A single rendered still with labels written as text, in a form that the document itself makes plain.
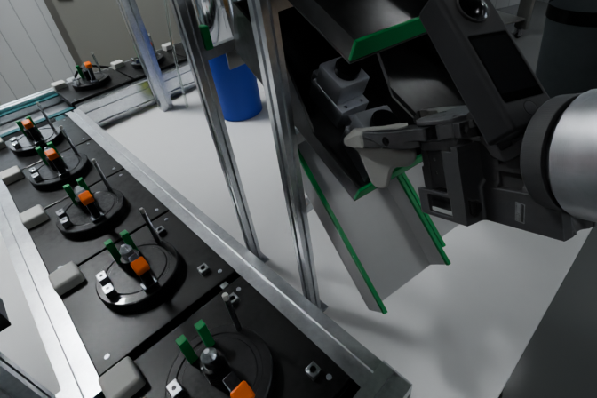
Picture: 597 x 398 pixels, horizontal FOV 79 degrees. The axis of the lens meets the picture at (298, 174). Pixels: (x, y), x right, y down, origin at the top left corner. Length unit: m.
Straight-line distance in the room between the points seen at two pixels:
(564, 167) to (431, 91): 0.37
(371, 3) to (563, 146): 0.24
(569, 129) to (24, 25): 4.35
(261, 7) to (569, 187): 0.29
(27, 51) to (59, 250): 3.72
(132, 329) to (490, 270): 0.64
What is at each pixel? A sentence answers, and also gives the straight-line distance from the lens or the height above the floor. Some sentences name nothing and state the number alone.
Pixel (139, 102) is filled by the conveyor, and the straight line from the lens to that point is 1.60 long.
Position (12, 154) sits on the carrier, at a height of 0.97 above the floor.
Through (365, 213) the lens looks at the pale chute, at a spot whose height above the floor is 1.07.
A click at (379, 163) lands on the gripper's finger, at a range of 0.35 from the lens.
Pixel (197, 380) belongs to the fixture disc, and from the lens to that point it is 0.56.
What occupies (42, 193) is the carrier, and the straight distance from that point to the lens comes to 1.09.
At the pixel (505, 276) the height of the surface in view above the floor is 0.86.
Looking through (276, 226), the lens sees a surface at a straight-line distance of 0.87.
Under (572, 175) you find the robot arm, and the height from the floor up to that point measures 1.34.
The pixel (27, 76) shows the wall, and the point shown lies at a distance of 4.58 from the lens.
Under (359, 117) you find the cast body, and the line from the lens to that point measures 0.41.
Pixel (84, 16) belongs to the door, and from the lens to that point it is 4.22.
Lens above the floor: 1.47
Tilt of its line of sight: 37 degrees down
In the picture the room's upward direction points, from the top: 9 degrees counter-clockwise
